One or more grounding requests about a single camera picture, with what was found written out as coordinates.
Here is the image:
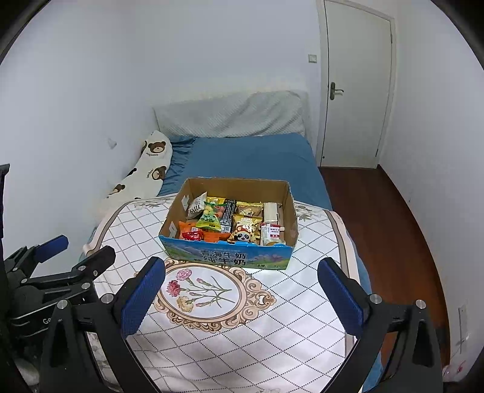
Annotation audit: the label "black furniture edge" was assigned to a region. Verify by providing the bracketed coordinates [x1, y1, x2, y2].
[0, 164, 10, 242]

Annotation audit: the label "green snack packet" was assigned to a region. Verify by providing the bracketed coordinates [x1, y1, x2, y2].
[195, 202, 224, 232]

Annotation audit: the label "orange snack packet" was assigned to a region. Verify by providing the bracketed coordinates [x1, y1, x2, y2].
[178, 220, 231, 243]

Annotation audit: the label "white diamond pattern quilt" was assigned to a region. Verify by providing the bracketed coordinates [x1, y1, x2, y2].
[82, 196, 373, 393]

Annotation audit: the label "white snack packet dark letters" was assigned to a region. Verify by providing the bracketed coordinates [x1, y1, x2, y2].
[187, 192, 208, 220]

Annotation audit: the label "yellow and black snack packet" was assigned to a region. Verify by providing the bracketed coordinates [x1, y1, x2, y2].
[206, 196, 237, 233]

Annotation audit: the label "panda print snack packet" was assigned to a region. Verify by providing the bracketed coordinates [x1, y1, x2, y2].
[228, 215, 263, 244]

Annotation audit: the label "white packet red label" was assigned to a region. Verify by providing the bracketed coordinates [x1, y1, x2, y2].
[260, 222, 286, 246]

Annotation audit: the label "brown cardboard box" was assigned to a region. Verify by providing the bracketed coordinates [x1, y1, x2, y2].
[158, 177, 299, 271]

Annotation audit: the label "bear print pillow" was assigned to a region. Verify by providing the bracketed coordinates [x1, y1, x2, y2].
[94, 130, 174, 216]

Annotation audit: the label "blue bed sheet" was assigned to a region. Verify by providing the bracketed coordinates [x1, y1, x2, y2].
[157, 133, 382, 393]

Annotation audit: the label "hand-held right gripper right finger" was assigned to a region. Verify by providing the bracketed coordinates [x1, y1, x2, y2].
[317, 257, 444, 393]

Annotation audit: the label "white textured pillow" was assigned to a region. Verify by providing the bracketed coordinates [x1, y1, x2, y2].
[153, 90, 309, 138]

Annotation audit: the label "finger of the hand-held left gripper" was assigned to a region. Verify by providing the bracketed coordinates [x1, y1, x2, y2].
[4, 235, 69, 280]
[19, 245, 116, 303]

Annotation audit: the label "white silver biscuit packet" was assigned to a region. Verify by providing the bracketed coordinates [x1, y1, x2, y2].
[263, 203, 283, 224]

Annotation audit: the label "white door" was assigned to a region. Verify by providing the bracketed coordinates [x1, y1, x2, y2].
[317, 0, 397, 169]

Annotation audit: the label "gold brown snack packet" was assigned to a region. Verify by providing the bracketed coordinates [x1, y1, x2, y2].
[236, 201, 264, 219]

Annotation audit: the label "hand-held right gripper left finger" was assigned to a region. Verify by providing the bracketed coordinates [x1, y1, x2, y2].
[39, 256, 167, 393]

